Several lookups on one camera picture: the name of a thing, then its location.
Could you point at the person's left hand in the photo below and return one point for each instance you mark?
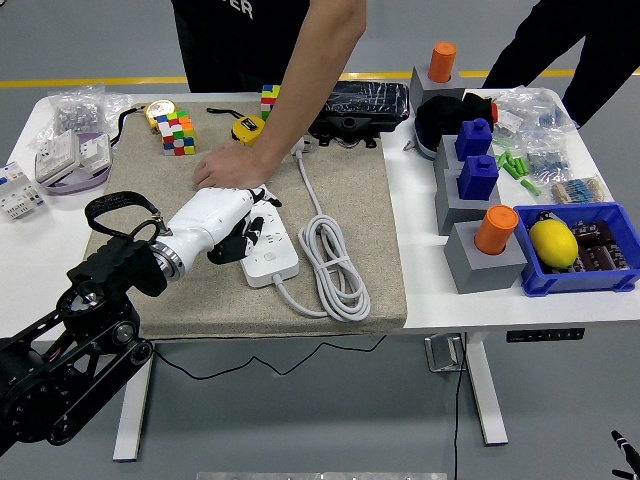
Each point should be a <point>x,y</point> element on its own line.
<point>235,165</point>

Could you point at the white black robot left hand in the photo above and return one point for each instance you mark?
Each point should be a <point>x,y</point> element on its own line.
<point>215,215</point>

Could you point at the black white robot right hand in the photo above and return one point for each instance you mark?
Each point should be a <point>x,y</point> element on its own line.
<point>622,441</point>

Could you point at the black plug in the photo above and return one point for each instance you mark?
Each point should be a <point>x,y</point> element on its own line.
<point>225,250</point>

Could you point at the white power strip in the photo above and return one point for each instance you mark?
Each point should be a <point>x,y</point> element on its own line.
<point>280,250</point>

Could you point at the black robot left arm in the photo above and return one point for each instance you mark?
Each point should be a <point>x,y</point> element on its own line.
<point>60,380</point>

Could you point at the person's left forearm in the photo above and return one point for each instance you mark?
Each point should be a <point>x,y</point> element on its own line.
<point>310,75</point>

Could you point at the yellow square tape measure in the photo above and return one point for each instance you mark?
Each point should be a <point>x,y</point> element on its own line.
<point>245,130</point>

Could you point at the colourful puzzle cube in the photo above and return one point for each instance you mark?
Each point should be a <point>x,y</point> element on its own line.
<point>177,135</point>
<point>269,100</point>

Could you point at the yellow round tape measure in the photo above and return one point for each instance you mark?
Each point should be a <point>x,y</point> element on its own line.
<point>159,110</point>

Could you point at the person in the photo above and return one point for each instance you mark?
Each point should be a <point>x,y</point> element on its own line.
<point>600,50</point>
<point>235,45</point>

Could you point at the grey-brown mat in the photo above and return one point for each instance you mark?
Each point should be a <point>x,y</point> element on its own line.
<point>350,200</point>

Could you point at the clear plastic bag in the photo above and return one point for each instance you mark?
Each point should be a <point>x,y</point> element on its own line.
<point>117,107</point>

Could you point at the black table control panel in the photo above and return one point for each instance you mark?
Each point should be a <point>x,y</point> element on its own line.
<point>545,335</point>

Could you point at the white table leg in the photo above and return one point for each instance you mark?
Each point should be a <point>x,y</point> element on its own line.
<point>489,400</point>
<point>131,415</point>

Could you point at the black plastic-wrapped case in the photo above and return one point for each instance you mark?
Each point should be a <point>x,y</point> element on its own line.
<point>375,100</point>

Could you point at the blue plastic bin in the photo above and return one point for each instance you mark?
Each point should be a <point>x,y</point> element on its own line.
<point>575,282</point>

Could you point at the clear bag of metal nuts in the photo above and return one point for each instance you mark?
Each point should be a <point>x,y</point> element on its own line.
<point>75,115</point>

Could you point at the small metal clip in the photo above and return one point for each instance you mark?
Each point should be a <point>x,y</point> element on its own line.
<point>411,146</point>

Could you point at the dark brown capacitor heap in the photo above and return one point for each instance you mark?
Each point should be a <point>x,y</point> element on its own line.
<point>600,250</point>

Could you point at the white circuit breaker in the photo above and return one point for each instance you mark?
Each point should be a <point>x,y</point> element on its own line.
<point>20,197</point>

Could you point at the grey block with round hole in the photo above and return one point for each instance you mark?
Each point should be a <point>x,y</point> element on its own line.
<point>470,270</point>
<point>425,87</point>

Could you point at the yellow lemon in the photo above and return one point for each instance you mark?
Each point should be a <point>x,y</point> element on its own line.
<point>552,245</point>

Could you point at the grey block with square hole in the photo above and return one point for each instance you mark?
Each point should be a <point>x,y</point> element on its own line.
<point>444,155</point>
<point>450,210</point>

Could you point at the black cloth cap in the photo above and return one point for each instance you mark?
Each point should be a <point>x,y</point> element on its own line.
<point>445,117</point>

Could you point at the orange cylinder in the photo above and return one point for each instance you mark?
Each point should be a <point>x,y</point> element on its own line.
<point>495,230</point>
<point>442,62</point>

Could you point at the small black white figure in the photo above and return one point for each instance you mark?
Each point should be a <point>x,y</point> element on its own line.
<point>545,216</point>

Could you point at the blue square peg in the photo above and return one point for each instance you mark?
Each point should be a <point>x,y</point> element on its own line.
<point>477,180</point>
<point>472,140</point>

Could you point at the taped resistor strip bundle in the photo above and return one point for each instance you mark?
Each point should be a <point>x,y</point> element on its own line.
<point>577,191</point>

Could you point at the small orange red object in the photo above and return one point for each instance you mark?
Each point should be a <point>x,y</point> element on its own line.
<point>495,112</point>

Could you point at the clear bag of blue resistors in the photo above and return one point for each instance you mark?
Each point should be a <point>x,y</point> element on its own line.
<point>547,162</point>
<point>545,117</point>

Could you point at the white wall switch panel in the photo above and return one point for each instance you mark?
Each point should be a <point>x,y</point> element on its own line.
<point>95,150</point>

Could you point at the white wall socket panel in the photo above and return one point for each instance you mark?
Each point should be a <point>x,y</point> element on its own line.
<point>57,155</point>

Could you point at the silver metal bracket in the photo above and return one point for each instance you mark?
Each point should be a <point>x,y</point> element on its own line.
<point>442,352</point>

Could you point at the green wall anchors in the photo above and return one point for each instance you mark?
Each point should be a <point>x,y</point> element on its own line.
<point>512,165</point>
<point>531,186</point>

